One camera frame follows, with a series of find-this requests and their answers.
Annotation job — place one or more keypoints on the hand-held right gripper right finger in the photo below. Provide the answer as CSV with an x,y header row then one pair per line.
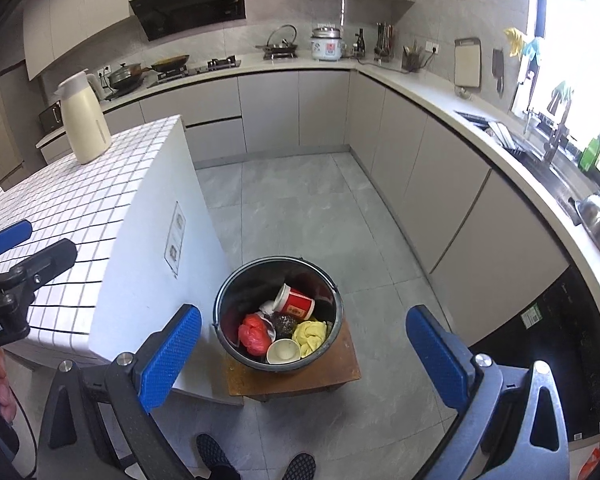
x,y
437,360

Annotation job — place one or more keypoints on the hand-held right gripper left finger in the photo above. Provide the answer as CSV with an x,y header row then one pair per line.
x,y
170,355

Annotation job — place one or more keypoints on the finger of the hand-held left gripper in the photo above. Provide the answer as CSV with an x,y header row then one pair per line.
x,y
10,237
50,260

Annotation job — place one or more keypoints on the red plastic bag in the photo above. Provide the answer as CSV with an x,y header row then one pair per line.
x,y
253,335

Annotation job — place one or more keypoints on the black bucket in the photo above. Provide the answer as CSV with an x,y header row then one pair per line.
x,y
240,290

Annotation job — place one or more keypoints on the blue and white paper cup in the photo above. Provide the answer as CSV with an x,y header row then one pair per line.
x,y
282,351

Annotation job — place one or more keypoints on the steel wool scrubber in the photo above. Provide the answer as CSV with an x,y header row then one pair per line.
x,y
283,326

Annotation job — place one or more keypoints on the yellow cloth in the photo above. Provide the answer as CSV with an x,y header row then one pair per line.
x,y
310,337

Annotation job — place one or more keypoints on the red paper cup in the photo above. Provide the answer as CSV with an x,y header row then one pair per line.
x,y
295,304

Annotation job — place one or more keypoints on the person's left hand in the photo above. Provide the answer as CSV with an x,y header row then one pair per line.
x,y
4,380

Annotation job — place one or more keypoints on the table with checkered tablecloth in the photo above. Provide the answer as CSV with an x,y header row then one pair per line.
x,y
95,210

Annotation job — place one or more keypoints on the wooden stool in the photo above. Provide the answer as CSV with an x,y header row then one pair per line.
x,y
330,375

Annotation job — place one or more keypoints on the black mesh shoe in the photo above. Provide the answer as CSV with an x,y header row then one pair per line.
x,y
297,467
212,455

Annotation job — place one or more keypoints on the brown refrigerator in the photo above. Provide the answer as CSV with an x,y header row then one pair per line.
x,y
5,125

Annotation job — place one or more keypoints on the clear label holder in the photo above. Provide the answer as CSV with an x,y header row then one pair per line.
x,y
175,240

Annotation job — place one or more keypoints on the black microwave oven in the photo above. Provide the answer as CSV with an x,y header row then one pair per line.
x,y
50,117

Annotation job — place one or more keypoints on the black built-in appliance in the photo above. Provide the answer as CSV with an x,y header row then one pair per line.
x,y
570,350

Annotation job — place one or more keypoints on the cream thermos jug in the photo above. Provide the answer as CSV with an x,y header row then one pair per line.
x,y
85,125

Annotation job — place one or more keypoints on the orange plastic bag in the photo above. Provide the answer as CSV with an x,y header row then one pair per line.
x,y
590,461

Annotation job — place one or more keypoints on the kitchen counter with cabinets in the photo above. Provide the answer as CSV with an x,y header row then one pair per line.
x,y
430,170

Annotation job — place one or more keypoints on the pot with lid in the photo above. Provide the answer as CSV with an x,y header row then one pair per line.
x,y
122,77

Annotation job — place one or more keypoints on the wok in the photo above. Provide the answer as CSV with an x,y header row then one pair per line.
x,y
170,63

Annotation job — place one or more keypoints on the kitchen sink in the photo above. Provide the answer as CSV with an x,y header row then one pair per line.
x,y
505,135

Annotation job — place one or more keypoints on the beige upper cabinets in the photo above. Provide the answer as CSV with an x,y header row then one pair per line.
x,y
80,10

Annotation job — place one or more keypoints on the steel faucet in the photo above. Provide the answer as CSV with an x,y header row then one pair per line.
x,y
555,135

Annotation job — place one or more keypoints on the green bottle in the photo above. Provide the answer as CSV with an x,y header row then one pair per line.
x,y
590,156

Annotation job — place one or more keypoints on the gas stove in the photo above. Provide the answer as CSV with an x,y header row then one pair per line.
x,y
220,66

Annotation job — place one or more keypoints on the black range hood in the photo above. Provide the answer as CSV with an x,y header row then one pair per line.
x,y
190,5

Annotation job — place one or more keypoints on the white cutting board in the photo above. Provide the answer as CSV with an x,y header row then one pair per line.
x,y
467,65

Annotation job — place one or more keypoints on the black cleaver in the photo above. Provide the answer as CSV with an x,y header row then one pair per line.
x,y
498,67

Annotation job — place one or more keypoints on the dark chopstick holder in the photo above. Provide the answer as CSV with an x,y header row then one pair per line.
x,y
411,60

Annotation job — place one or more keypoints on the dark glass bottle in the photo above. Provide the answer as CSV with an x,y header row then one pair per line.
x,y
360,45

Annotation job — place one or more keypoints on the blue rubber glove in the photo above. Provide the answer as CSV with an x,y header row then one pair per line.
x,y
531,47

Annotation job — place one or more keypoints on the yellow rubber glove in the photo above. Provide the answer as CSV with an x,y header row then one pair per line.
x,y
514,40

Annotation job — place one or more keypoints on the white rice cooker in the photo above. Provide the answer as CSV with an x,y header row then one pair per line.
x,y
326,47

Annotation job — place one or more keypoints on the window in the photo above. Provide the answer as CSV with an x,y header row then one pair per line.
x,y
580,60

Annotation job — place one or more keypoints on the white wall socket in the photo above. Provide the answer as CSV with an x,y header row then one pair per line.
x,y
432,46

